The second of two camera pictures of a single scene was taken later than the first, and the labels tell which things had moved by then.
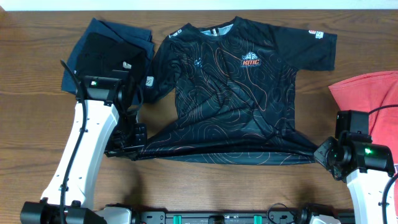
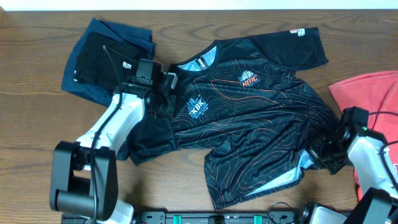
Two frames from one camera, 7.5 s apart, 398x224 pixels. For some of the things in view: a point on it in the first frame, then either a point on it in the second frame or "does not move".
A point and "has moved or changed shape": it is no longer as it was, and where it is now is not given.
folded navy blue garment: (141, 37) does not move
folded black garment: (101, 55) does not move
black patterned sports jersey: (227, 96) has moved or changed shape
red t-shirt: (363, 93) does not move
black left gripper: (125, 144) → (168, 104)
